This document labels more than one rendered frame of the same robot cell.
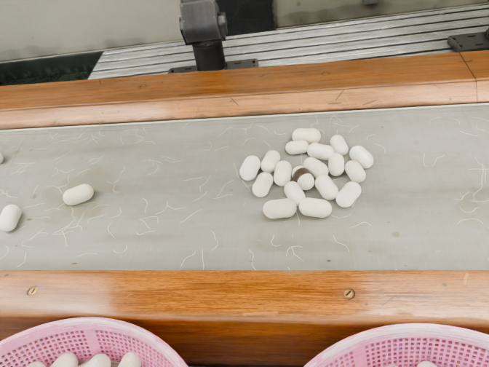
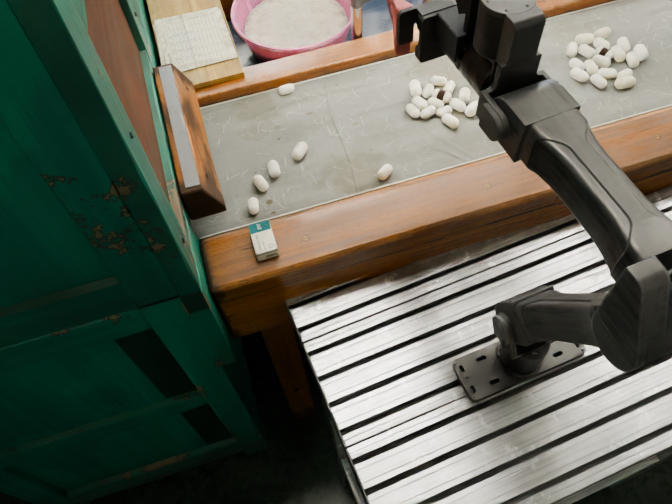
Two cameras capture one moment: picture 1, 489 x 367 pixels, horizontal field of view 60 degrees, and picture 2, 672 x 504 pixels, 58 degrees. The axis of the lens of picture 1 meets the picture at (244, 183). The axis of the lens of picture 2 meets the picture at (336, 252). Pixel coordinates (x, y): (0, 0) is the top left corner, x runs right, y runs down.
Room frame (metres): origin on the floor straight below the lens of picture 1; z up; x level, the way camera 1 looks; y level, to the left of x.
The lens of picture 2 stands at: (0.97, -0.95, 1.57)
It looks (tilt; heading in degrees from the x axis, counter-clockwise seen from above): 58 degrees down; 156
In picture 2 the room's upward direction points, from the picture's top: 6 degrees counter-clockwise
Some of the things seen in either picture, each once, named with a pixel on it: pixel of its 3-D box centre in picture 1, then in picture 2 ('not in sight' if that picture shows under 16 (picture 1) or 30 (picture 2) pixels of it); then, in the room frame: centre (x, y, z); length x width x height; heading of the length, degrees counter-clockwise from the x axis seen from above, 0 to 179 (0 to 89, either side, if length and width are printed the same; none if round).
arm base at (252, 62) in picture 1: (209, 57); not in sight; (0.85, 0.03, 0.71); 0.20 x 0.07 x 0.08; 83
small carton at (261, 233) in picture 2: not in sight; (263, 240); (0.44, -0.83, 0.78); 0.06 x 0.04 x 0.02; 168
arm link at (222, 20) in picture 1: (204, 28); not in sight; (0.84, 0.03, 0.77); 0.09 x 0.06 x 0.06; 83
